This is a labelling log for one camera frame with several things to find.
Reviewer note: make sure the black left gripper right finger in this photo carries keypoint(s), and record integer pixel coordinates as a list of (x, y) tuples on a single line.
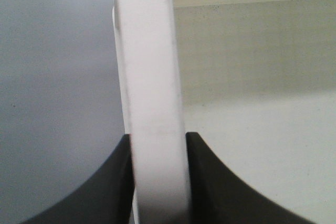
[(219, 196)]

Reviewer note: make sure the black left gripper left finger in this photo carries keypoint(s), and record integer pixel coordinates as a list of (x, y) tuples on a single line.
[(106, 197)]

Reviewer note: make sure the white plastic tote bin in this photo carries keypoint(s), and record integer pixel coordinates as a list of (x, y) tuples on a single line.
[(254, 78)]

